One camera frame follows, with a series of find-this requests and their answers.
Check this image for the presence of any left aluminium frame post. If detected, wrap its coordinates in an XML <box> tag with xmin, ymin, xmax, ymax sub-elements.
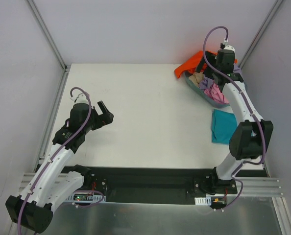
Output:
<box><xmin>25</xmin><ymin>0</ymin><xmax>69</xmax><ymax>71</ymax></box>

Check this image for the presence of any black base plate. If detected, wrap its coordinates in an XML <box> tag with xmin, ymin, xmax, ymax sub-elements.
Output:
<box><xmin>71</xmin><ymin>165</ymin><xmax>237</xmax><ymax>205</ymax></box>

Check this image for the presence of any orange t shirt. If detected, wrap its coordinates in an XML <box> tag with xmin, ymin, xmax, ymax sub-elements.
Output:
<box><xmin>174</xmin><ymin>50</ymin><xmax>238</xmax><ymax>80</ymax></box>

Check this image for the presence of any teal plastic basket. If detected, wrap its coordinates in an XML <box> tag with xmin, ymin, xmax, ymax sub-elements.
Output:
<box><xmin>184</xmin><ymin>70</ymin><xmax>248</xmax><ymax>109</ymax></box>

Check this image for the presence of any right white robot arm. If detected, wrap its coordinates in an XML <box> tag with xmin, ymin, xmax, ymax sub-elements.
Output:
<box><xmin>200</xmin><ymin>47</ymin><xmax>273</xmax><ymax>193</ymax></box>

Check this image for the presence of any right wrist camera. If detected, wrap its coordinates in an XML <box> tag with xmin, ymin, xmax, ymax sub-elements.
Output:
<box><xmin>220</xmin><ymin>39</ymin><xmax>235</xmax><ymax>52</ymax></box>

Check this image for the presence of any beige t shirt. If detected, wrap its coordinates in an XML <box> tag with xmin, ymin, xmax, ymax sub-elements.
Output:
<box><xmin>189</xmin><ymin>72</ymin><xmax>204</xmax><ymax>87</ymax></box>

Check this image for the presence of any pink t shirt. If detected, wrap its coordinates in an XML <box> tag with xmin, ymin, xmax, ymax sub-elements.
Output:
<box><xmin>204</xmin><ymin>84</ymin><xmax>229</xmax><ymax>104</ymax></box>

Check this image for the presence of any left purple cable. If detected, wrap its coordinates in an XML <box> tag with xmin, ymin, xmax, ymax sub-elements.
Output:
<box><xmin>16</xmin><ymin>87</ymin><xmax>92</xmax><ymax>235</ymax></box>

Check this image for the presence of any aluminium frame post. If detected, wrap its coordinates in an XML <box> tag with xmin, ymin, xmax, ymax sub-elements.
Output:
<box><xmin>25</xmin><ymin>0</ymin><xmax>69</xmax><ymax>71</ymax></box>
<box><xmin>238</xmin><ymin>0</ymin><xmax>284</xmax><ymax>69</ymax></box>

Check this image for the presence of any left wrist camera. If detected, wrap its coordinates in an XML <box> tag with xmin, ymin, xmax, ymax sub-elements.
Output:
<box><xmin>70</xmin><ymin>93</ymin><xmax>89</xmax><ymax>105</ymax></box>

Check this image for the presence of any right aluminium frame post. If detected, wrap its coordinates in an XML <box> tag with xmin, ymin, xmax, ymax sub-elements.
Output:
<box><xmin>238</xmin><ymin>0</ymin><xmax>284</xmax><ymax>69</ymax></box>

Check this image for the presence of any teal folded t shirt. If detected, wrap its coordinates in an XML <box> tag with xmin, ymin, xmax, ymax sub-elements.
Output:
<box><xmin>211</xmin><ymin>109</ymin><xmax>237</xmax><ymax>145</ymax></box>

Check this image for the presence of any purple t shirt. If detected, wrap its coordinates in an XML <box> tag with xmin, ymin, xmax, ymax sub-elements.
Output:
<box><xmin>198</xmin><ymin>65</ymin><xmax>242</xmax><ymax>90</ymax></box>

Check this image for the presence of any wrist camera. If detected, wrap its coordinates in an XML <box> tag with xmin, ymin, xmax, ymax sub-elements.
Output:
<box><xmin>70</xmin><ymin>93</ymin><xmax>89</xmax><ymax>105</ymax></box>
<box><xmin>220</xmin><ymin>39</ymin><xmax>235</xmax><ymax>52</ymax></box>

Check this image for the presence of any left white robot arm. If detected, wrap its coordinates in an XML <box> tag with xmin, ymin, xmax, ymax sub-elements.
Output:
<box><xmin>5</xmin><ymin>101</ymin><xmax>114</xmax><ymax>234</ymax></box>

